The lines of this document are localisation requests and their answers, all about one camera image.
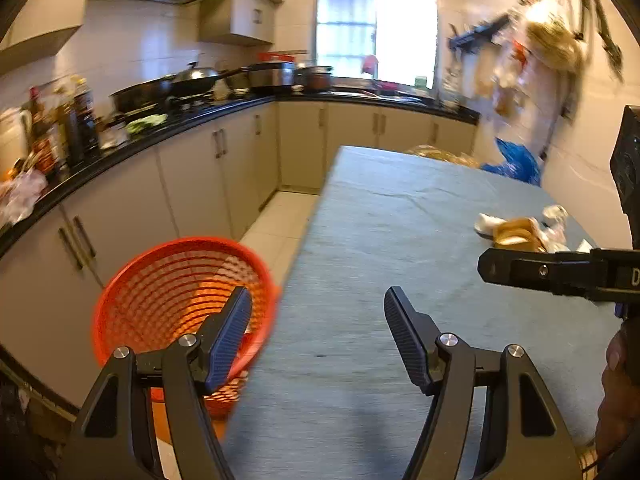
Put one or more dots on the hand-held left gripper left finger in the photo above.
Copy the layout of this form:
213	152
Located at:
229	341

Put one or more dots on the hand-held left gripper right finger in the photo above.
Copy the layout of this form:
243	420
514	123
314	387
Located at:
406	340

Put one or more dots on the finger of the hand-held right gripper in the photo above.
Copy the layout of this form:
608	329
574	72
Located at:
525	270

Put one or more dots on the brown wrapper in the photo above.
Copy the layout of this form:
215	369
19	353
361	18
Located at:
517	234

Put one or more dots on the clear plastic wrapper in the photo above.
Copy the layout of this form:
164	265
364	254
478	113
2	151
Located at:
556	237

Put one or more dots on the white cloth wad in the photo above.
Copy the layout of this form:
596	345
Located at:
487	222

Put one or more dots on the small white paper scrap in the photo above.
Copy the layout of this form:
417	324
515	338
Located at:
583	246

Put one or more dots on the white paper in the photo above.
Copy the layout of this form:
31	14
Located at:
555	212

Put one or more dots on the red plastic mesh basket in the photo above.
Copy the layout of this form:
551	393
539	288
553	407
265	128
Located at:
150	285

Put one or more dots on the person's right hand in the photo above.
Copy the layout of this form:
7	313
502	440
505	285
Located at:
620	390

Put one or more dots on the blue plastic bag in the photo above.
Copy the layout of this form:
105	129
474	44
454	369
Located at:
520	160

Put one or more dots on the grey-green tablecloth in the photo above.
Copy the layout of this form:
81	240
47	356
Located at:
400	220

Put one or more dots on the straw-coloured hanging bag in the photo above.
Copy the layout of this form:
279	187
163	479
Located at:
555	45

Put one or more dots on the hanging plastic bags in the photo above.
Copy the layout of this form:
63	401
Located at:
500	80

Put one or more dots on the yellow plastic bag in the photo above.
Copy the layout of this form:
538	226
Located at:
430	150

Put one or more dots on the beige lower kitchen cabinets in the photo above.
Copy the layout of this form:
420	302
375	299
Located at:
200	180

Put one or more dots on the black kitchen countertop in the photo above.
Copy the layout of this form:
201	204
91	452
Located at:
150	146

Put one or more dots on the green leafy vegetables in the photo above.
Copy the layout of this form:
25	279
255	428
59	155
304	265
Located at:
145	124

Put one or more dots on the crumpled white plastic bag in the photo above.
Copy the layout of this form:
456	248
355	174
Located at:
20	195

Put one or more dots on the pink hanging cloth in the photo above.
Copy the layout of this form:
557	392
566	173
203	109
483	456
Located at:
370	65

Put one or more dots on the black wok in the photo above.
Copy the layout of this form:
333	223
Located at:
140	95

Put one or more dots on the wok with steel lid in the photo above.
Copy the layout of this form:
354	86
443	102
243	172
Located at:
200	77

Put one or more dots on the group of sauce bottles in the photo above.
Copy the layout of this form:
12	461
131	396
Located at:
80	120

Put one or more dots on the steel rice cooker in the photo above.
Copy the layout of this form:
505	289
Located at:
270	76

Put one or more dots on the dark cooking pot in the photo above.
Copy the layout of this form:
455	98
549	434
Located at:
312	79

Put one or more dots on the kitchen window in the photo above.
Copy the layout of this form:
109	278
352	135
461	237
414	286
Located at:
375	25

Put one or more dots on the red plastic tray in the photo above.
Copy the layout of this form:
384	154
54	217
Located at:
275	56

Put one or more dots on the white kettle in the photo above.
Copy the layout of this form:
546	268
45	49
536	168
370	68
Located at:
14	135

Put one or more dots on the black wall hook rack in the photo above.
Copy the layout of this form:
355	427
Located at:
590	5

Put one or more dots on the blue wall rack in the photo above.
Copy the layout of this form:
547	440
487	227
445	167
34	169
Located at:
475	35

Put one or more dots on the low beige wall cabinet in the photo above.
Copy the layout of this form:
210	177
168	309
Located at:
240	17

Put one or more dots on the large beige wall cabinet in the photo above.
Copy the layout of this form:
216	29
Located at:
45	5

